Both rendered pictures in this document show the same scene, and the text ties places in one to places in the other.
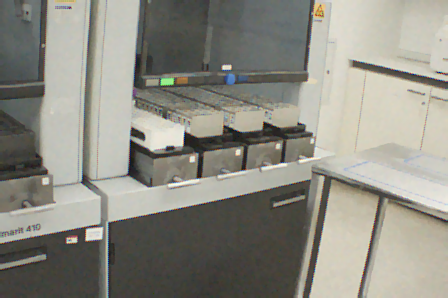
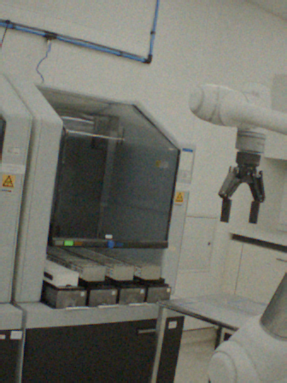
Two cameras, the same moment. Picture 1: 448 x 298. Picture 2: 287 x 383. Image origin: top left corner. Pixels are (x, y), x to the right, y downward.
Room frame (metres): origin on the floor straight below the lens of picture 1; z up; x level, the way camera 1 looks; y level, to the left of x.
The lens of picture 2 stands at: (-0.88, -0.12, 1.33)
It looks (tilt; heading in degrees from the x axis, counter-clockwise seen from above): 3 degrees down; 0
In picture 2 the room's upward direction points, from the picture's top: 8 degrees clockwise
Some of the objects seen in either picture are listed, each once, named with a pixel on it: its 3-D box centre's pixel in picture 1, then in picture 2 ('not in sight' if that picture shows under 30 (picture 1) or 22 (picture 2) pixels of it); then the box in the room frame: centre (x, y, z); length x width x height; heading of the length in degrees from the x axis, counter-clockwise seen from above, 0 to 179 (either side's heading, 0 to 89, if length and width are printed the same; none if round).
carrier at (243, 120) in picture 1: (246, 120); (121, 273); (1.58, -0.06, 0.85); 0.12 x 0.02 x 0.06; 131
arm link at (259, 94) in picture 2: not in sight; (251, 107); (0.88, -0.40, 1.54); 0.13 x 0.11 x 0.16; 125
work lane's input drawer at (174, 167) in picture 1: (112, 134); (30, 276); (1.55, 0.32, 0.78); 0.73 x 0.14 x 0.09; 42
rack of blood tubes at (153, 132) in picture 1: (137, 127); (47, 272); (1.45, 0.23, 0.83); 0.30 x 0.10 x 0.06; 42
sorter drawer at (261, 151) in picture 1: (195, 125); (87, 276); (1.76, 0.09, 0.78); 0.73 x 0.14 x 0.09; 42
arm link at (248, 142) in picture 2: not in sight; (249, 143); (0.89, -0.41, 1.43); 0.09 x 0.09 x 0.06
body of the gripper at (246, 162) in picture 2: not in sight; (247, 167); (0.89, -0.41, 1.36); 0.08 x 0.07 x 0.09; 132
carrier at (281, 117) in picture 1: (283, 117); (149, 273); (1.68, -0.18, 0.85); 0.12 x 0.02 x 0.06; 131
